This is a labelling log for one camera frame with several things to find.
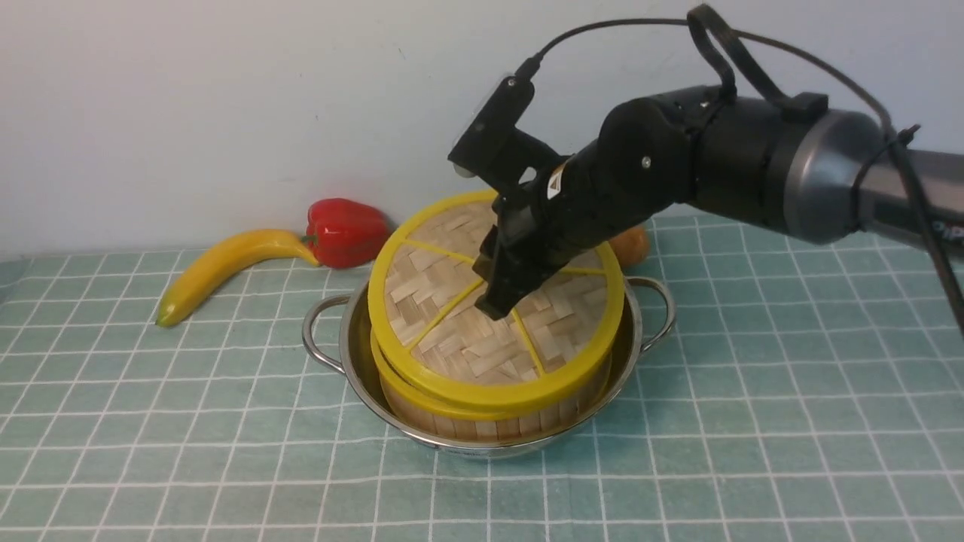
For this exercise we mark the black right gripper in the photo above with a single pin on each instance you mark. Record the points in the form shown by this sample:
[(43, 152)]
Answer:
[(585, 201)]

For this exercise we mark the yellow woven bamboo steamer lid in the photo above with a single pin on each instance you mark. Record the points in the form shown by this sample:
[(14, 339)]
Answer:
[(422, 301)]

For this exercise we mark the yellow-rimmed bamboo steamer basket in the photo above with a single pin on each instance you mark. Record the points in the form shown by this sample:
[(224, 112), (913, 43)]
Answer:
[(433, 416)]

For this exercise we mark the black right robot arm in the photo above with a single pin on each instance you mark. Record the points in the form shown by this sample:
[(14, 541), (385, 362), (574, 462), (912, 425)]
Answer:
[(810, 172)]

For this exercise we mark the brown potato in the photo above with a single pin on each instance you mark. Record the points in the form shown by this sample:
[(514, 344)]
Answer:
[(631, 247)]

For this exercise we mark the red bell pepper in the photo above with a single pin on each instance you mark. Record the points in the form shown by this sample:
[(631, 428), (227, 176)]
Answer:
[(344, 234)]

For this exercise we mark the yellow plastic banana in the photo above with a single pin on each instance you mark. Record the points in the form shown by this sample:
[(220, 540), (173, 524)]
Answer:
[(222, 262)]

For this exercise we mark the green checked tablecloth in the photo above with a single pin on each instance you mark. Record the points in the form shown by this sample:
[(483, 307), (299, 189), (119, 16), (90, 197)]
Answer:
[(807, 394)]

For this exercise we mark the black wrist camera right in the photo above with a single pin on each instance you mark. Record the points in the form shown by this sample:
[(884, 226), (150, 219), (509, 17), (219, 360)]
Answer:
[(494, 149)]

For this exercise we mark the stainless steel two-handled pot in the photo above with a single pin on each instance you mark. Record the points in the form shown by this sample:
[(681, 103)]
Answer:
[(356, 362)]

